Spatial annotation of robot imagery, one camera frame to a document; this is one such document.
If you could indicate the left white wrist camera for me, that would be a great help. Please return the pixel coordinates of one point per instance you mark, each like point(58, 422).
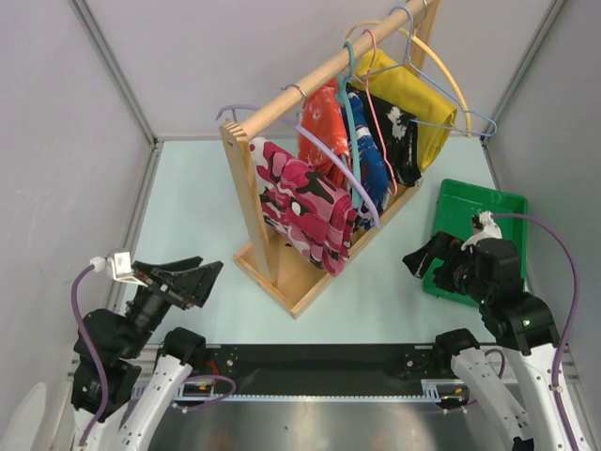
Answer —
point(117, 264)

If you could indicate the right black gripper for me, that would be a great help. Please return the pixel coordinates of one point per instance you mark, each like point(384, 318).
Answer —
point(444, 245)

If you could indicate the black white trousers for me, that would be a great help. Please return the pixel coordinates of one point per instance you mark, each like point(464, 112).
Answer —
point(400, 135)

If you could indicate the orange white trousers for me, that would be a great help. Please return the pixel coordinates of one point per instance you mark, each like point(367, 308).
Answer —
point(322, 117)

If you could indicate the light blue wire hanger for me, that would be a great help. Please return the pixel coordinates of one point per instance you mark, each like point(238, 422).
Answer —
point(366, 35)

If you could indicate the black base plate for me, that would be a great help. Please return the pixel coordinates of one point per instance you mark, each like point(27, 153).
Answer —
point(329, 370)

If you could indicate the blue patterned trousers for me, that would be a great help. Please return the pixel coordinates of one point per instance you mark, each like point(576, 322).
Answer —
point(374, 172)

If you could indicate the teal hanger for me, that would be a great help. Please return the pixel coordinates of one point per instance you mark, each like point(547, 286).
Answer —
point(343, 99)

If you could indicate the yellow hanger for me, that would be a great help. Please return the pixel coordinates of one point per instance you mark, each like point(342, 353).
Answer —
point(458, 94)

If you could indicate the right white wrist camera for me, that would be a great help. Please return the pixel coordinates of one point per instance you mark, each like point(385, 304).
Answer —
point(484, 227)

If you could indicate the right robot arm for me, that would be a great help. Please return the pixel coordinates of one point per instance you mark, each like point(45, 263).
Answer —
point(488, 269)

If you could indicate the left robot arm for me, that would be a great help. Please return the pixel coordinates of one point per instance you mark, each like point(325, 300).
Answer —
point(109, 344)

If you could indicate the pink camouflage trousers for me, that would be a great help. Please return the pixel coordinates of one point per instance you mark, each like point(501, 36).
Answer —
point(305, 208)

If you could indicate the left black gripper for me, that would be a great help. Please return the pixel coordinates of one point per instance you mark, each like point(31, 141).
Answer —
point(194, 282)

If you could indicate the wooden clothes rack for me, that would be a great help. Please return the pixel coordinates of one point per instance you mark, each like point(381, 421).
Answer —
point(282, 272)

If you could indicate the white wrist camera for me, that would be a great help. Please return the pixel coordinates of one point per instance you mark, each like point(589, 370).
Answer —
point(484, 227)
point(117, 264)

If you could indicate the yellow trousers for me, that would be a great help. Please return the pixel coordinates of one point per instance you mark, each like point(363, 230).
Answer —
point(401, 88)

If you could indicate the white cable duct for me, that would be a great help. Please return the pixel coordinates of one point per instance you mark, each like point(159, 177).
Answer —
point(430, 394)

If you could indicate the green plastic tray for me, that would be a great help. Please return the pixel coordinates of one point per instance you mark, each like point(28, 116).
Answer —
point(459, 201)

